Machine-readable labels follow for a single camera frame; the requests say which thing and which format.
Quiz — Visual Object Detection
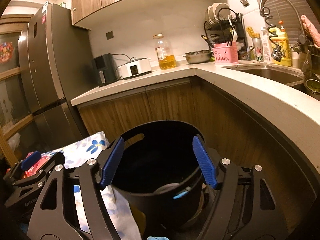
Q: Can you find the grey refrigerator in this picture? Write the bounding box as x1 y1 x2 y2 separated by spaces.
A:
18 2 97 150

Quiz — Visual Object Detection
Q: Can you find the red white wrapper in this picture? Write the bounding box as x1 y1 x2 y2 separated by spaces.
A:
22 154 51 178

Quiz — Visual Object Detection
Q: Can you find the wooden lower cabinet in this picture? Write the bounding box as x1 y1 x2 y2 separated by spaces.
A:
78 76 319 232

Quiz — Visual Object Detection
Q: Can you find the green beer can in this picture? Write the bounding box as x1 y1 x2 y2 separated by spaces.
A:
252 37 264 62

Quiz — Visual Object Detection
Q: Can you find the yellow detergent bottle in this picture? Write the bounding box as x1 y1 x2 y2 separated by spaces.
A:
270 20 292 67

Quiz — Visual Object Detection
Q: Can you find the pink dish glove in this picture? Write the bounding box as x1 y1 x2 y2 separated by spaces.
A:
301 15 320 48

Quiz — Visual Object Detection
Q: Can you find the black trash bin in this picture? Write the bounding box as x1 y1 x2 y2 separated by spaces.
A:
112 120 202 228

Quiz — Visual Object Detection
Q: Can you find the chrome sink faucet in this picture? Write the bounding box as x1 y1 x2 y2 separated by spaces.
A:
259 0 313 75

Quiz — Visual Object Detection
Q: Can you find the wooden glass door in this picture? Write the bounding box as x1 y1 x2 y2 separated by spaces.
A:
1 14 36 166

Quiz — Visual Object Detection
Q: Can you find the white rice cooker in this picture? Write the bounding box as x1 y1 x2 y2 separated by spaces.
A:
118 57 152 80

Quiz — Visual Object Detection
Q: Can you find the steel sink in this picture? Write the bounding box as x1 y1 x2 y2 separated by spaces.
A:
225 63 319 101

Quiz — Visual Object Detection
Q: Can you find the steel bowl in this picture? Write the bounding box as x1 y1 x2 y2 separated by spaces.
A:
184 50 212 64

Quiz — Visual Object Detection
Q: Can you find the pink utensil holder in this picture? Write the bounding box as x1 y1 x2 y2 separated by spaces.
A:
213 42 239 64

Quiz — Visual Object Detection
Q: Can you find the cooking oil bottle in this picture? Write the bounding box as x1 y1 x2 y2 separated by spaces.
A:
153 33 177 70

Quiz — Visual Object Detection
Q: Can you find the floral blue white cloth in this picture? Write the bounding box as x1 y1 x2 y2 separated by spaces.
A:
39 130 143 240

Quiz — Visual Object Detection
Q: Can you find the black air fryer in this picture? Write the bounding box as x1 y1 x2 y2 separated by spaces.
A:
92 53 118 87

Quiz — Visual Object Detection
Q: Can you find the white bottle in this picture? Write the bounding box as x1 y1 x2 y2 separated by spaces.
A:
261 27 272 63

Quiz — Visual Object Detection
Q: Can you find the black dish rack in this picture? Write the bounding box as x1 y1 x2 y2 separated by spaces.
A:
203 3 248 52

